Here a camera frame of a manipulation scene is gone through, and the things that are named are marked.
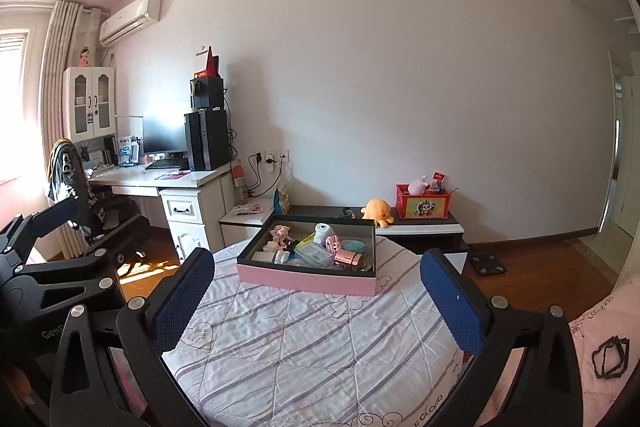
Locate rose gold metallic cylinder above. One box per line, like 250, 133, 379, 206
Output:
334, 249, 363, 270

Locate striped white bedspread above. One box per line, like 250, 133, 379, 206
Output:
164, 239, 463, 426

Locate black speaker box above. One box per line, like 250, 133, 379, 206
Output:
190, 76, 224, 110

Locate white glass door cabinet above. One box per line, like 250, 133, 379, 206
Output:
63, 67, 116, 143

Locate white desk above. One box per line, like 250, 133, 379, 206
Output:
89, 164, 236, 261

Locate black office chair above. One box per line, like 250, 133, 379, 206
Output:
47, 139, 140, 259

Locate orange octopus plush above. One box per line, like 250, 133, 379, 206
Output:
360, 198, 395, 229

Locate teal round case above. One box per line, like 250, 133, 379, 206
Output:
341, 239, 368, 255

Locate pink storage box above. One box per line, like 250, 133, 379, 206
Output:
236, 215, 378, 297

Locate yellow highlighter marker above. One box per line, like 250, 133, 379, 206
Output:
298, 233, 314, 246

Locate black computer tower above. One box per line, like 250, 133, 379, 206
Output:
184, 108, 231, 171

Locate red toy crate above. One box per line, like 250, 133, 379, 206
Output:
395, 184, 451, 220

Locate pink doll figure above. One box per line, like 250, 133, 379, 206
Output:
269, 225, 294, 249

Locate pink plush toy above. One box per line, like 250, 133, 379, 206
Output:
407, 176, 430, 196

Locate computer monitor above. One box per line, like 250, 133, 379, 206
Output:
142, 115, 186, 154

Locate pink blanket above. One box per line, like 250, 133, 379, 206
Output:
474, 275, 640, 427

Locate black folded glasses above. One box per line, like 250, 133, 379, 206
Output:
591, 336, 630, 381

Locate white black nightstand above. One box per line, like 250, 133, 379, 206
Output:
218, 200, 467, 256

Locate clear green card box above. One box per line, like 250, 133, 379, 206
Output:
294, 242, 334, 268

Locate white air conditioner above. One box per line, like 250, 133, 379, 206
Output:
99, 0, 162, 48

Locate black bathroom scale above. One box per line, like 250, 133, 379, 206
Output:
469, 254, 506, 277

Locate white plastic cup holder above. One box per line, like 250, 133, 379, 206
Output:
314, 222, 335, 248

